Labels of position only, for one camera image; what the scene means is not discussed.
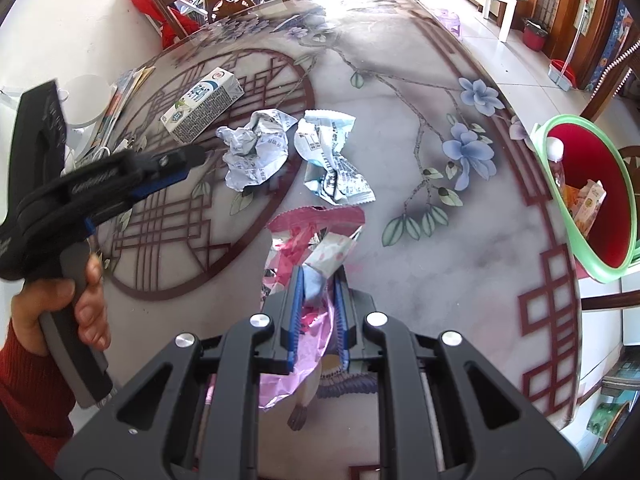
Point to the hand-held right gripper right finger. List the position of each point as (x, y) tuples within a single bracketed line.
[(341, 310)]

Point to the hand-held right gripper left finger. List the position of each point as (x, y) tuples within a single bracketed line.
[(298, 305)]

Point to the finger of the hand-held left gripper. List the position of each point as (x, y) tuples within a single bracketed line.
[(165, 182), (175, 159)]

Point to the pink plastic wrapper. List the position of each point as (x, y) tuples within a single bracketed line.
[(295, 240)]

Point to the printed paper ball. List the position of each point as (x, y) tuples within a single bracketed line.
[(255, 155)]

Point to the green rimmed red bin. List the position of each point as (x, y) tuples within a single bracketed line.
[(600, 170)]

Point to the person's left forearm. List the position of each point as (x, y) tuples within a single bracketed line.
[(30, 395)]

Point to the person's left hand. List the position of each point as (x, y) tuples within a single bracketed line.
[(45, 295)]

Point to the white green milk carton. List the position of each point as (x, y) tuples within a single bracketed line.
[(200, 105)]

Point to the stack of books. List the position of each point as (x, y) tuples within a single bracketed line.
[(117, 100)]

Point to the white round container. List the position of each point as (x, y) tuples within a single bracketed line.
[(85, 100)]

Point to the red bag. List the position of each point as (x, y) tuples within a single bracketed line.
[(175, 30)]

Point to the crumpled blue white wrapper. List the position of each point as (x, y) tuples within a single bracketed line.
[(325, 150)]

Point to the clear plastic bottle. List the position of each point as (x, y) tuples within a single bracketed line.
[(555, 152)]

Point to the orange drink carton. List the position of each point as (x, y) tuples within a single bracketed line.
[(587, 205)]

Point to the purple plastic stool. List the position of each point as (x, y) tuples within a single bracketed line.
[(447, 20)]

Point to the red white dustpan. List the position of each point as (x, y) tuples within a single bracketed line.
[(562, 75)]

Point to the red bucket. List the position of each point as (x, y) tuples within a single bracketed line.
[(535, 35)]

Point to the white coffee table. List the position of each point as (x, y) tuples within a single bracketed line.
[(505, 10)]

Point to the blue printed poster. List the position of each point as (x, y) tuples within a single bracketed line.
[(617, 30)]

